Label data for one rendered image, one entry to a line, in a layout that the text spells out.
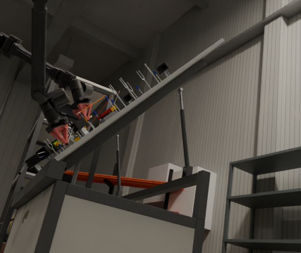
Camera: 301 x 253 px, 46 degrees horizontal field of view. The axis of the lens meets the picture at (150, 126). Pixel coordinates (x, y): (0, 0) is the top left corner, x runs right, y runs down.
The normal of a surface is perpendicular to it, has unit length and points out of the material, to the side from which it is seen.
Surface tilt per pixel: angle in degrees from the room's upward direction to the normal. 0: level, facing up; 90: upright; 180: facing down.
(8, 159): 90
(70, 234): 90
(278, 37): 90
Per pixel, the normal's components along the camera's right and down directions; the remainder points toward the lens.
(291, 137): -0.83, -0.36
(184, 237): 0.44, -0.29
